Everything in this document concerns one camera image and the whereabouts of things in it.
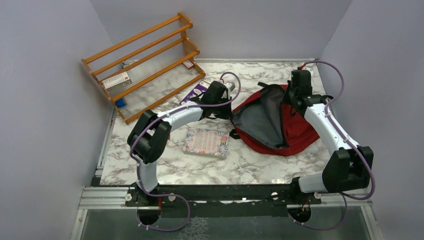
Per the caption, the blue small object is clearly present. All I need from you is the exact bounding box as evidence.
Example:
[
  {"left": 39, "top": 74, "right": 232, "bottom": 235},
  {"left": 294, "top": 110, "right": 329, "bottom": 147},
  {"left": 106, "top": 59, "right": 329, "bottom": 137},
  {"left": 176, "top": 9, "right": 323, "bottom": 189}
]
[{"left": 114, "top": 97, "right": 127, "bottom": 108}]

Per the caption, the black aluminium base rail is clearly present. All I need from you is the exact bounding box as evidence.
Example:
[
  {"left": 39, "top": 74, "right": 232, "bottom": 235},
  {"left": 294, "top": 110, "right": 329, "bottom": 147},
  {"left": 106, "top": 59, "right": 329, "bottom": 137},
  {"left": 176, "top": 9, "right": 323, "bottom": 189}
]
[{"left": 78, "top": 183, "right": 374, "bottom": 220}]

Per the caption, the white red small box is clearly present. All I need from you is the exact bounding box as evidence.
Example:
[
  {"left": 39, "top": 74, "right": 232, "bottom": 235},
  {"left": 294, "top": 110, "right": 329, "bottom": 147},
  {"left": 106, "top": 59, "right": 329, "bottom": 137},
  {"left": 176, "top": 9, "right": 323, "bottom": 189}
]
[{"left": 102, "top": 71, "right": 132, "bottom": 92}]

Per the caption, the orange wooden shelf rack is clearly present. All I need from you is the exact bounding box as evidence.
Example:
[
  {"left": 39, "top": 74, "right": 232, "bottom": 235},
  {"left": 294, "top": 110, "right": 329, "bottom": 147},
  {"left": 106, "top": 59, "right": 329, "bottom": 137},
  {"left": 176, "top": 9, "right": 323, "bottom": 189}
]
[{"left": 81, "top": 12, "right": 206, "bottom": 124}]

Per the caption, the red student backpack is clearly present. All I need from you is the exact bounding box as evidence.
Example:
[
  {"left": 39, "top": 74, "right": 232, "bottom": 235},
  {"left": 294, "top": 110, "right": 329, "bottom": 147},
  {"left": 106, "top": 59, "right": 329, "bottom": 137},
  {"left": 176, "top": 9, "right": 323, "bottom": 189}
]
[{"left": 229, "top": 82, "right": 320, "bottom": 157}]

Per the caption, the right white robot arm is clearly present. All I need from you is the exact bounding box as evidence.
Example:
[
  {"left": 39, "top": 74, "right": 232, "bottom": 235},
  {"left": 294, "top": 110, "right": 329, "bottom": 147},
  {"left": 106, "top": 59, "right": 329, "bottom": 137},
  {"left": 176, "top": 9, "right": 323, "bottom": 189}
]
[{"left": 283, "top": 69, "right": 374, "bottom": 204}]

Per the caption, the purple comic book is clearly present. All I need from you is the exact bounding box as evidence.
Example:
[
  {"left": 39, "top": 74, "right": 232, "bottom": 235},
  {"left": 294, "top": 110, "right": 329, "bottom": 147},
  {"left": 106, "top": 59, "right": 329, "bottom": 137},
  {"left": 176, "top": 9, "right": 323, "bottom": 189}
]
[{"left": 179, "top": 80, "right": 210, "bottom": 105}]

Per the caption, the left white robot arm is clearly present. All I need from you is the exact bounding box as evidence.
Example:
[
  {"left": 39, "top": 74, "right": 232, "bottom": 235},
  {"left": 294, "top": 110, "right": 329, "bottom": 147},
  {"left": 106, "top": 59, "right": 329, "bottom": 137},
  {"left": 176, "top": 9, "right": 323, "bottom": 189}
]
[{"left": 127, "top": 80, "right": 236, "bottom": 206}]

